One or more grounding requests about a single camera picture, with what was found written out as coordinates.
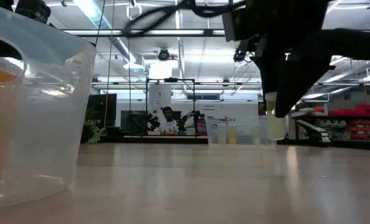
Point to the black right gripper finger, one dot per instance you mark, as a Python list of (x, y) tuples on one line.
[(267, 77), (293, 87)]

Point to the background black robot arm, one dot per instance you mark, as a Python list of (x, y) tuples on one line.
[(187, 119), (152, 119)]

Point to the red storage bin shelf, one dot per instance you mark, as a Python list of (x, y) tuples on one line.
[(368, 124)]

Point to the large clear plastic bin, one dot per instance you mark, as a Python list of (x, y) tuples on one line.
[(54, 124)]

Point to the black grey ramp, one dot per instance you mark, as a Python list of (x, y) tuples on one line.
[(315, 132)]

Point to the black overhead light bar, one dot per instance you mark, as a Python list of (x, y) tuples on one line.
[(172, 32)]

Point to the white poster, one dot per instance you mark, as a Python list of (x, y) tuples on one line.
[(160, 96)]

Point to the person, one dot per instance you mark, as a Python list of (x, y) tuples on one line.
[(167, 126)]

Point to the black monitor panel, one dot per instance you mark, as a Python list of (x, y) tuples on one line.
[(105, 102)]

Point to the green succulent potted plant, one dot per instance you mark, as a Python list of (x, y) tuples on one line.
[(94, 133)]

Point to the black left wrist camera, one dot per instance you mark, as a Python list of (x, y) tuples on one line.
[(32, 11)]

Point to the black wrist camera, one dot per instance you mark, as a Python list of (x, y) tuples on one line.
[(233, 26), (32, 11)]

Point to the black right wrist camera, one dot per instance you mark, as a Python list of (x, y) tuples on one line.
[(233, 26)]

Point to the black background workstation frame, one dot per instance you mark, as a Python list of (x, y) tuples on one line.
[(170, 80)]

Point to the silver ceiling duct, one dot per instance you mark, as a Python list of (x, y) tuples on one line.
[(91, 12)]

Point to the round black rig camera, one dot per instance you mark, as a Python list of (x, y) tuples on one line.
[(163, 54)]

